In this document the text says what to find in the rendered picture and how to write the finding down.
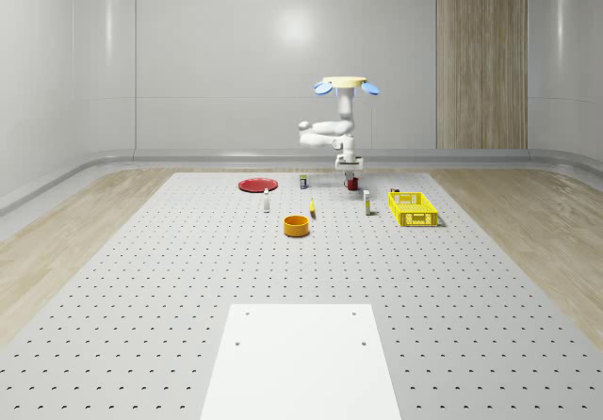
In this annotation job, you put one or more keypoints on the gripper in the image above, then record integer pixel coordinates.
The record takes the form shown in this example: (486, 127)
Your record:
(349, 162)

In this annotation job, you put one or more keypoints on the red mug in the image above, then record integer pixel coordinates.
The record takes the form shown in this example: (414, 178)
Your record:
(351, 185)

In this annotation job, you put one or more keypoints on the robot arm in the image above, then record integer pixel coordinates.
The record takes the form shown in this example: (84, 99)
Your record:
(330, 128)

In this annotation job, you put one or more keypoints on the white and yellow box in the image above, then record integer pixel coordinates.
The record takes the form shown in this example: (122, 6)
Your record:
(367, 203)

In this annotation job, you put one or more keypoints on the flat-sided can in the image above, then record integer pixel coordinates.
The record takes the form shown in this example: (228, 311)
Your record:
(304, 182)

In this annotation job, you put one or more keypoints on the banana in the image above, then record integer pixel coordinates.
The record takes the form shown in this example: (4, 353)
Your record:
(312, 207)

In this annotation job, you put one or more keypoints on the drone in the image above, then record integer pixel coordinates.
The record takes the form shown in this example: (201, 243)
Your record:
(344, 81)

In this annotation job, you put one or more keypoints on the yellow bowl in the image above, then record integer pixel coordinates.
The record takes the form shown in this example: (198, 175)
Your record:
(296, 228)

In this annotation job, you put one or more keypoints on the yellow basket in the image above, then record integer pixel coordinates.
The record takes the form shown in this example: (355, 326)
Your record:
(414, 217)

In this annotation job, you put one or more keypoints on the small white bottle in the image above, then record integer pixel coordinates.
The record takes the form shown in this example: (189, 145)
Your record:
(266, 203)

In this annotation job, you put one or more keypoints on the red plate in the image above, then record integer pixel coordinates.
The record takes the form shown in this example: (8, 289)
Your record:
(258, 185)

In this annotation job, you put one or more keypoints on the white board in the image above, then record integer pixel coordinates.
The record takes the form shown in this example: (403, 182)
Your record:
(301, 363)

